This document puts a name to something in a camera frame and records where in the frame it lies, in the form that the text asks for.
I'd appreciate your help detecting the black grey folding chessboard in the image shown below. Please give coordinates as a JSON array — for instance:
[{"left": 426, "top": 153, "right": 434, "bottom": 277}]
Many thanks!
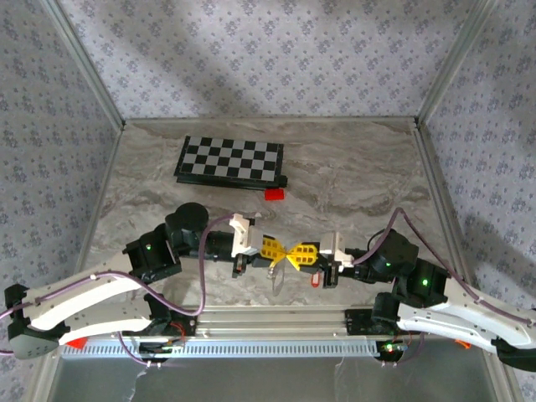
[{"left": 173, "top": 135, "right": 290, "bottom": 192}]

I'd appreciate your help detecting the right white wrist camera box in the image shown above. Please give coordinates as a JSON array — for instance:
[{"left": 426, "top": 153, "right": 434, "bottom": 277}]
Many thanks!
[{"left": 319, "top": 232, "right": 353, "bottom": 273}]

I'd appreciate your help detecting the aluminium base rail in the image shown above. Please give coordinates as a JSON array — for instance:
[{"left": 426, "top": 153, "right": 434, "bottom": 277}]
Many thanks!
[{"left": 54, "top": 304, "right": 420, "bottom": 339}]

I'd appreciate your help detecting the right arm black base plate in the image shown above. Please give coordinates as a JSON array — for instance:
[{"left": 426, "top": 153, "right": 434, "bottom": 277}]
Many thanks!
[{"left": 344, "top": 308, "right": 422, "bottom": 336}]

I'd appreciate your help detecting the aluminium table side rail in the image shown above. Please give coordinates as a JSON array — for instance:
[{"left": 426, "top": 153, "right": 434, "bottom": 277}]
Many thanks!
[
  {"left": 412, "top": 119, "right": 491, "bottom": 305},
  {"left": 69, "top": 123, "right": 126, "bottom": 294}
]

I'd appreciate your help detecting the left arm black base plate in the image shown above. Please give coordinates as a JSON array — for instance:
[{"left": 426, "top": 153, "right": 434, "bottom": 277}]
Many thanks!
[{"left": 167, "top": 309, "right": 198, "bottom": 337}]

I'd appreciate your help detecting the white slotted cable duct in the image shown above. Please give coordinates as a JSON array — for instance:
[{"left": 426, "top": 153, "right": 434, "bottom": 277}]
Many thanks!
[{"left": 60, "top": 338, "right": 380, "bottom": 358}]

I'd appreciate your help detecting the aluminium frame post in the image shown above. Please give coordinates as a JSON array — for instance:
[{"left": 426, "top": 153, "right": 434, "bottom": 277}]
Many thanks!
[
  {"left": 416, "top": 0, "right": 499, "bottom": 126},
  {"left": 41, "top": 0, "right": 126, "bottom": 129}
]

